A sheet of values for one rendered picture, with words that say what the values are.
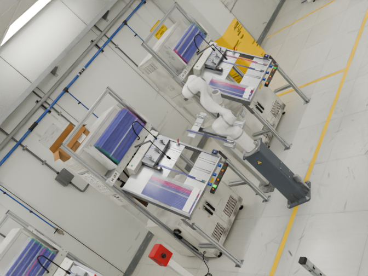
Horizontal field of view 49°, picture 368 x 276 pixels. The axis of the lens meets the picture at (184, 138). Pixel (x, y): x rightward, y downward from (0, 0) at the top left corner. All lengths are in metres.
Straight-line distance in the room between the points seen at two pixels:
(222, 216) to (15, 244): 1.95
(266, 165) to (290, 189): 0.35
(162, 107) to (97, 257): 2.32
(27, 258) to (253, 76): 2.89
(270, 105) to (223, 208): 1.50
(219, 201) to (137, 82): 2.47
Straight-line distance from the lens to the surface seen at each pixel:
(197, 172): 3.78
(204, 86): 3.35
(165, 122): 5.96
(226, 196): 4.25
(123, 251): 5.42
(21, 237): 3.64
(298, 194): 3.84
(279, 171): 3.65
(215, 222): 4.13
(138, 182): 3.81
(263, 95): 4.96
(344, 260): 3.25
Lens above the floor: 2.32
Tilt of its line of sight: 19 degrees down
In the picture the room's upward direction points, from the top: 47 degrees counter-clockwise
